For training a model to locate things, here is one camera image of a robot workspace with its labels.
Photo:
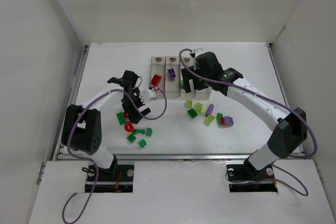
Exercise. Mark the green arch lego piece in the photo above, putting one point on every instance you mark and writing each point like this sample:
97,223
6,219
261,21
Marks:
137,131

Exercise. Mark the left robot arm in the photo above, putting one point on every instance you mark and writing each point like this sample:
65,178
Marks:
82,129

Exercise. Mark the green flat lego plate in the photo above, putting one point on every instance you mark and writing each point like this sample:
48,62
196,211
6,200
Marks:
121,118

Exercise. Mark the purple lego brick right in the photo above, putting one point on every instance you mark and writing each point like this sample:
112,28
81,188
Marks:
228,120

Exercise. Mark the green square lego plate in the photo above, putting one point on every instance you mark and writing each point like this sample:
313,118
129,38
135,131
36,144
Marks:
131,138

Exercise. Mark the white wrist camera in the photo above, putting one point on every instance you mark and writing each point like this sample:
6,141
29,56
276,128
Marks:
196,52
148,94

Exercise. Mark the lime lego brick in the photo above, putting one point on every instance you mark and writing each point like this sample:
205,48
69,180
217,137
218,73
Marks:
200,108
209,119
189,103

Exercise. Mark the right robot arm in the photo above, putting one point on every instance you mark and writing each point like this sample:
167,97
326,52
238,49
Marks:
288,126

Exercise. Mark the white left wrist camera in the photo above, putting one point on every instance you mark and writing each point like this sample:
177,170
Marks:
148,94

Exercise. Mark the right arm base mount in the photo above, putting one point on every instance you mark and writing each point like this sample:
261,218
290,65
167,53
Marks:
244,178

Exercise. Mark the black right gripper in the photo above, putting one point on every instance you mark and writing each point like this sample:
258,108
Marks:
193,83

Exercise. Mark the purple slanted lego piece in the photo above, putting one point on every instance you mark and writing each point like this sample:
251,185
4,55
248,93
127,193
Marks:
209,110

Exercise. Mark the red arch lego brick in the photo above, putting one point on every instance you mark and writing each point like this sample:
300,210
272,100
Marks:
129,127

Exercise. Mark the lime lego brick centre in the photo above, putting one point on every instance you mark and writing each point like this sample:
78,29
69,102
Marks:
200,108

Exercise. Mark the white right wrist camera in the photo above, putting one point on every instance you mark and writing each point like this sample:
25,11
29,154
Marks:
196,52

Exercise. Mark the green small lego brick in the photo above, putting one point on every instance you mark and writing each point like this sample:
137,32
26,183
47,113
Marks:
148,131

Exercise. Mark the lime lego brick left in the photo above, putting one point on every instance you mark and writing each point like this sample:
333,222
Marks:
189,103

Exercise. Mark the aluminium table edge rail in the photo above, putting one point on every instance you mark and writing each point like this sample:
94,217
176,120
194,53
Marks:
75,71

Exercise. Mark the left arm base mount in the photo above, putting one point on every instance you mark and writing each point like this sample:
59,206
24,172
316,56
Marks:
120,182

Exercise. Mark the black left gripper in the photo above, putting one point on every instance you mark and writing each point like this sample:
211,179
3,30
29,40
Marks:
134,107

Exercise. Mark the lime lego brick lower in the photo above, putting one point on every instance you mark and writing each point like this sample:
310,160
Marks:
209,119

